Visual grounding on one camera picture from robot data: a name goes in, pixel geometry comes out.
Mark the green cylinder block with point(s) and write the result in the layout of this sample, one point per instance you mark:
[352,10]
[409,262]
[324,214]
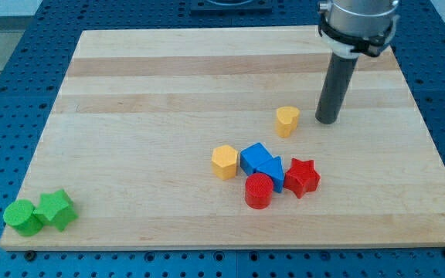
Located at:
[19,216]

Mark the red cylinder block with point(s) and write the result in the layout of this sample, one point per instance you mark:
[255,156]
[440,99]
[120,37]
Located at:
[258,191]

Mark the blue triangle block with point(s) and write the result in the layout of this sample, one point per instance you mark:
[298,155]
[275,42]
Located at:
[274,169]

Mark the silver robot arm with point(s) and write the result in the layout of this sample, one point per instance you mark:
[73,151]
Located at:
[351,28]

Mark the wooden board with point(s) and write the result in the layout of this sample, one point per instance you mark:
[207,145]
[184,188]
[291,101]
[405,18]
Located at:
[131,134]

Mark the yellow heart block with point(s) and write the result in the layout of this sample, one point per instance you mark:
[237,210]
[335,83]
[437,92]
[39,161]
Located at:
[286,120]

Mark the red star block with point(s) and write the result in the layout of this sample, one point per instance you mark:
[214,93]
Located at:
[301,177]

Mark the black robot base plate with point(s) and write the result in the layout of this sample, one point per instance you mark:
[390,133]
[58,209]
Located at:
[217,6]

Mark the yellow hexagon block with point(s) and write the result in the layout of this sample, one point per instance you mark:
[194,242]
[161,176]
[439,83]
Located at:
[224,162]

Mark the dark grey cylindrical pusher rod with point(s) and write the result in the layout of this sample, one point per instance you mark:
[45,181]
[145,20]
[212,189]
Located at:
[335,86]

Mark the green star block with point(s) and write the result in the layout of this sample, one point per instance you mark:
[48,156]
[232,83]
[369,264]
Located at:
[56,210]

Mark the blue cube block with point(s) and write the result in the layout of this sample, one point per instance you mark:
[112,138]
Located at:
[253,156]

